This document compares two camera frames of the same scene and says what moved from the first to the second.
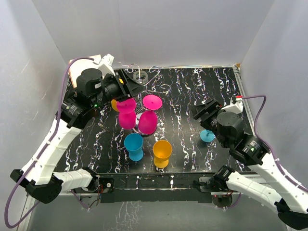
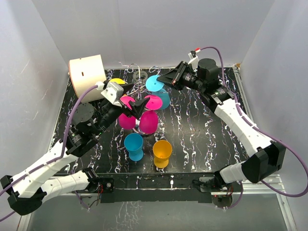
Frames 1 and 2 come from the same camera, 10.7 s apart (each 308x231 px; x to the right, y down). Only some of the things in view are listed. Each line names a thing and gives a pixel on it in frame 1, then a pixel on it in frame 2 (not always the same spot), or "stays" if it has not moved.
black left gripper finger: (133, 86) → (137, 108)
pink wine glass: (147, 121) stays
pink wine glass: (126, 117) stays
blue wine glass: (133, 143) stays
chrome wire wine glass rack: (145, 76) stays
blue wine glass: (207, 135) → (157, 89)
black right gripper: (205, 111) → (174, 77)
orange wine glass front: (162, 150) stays
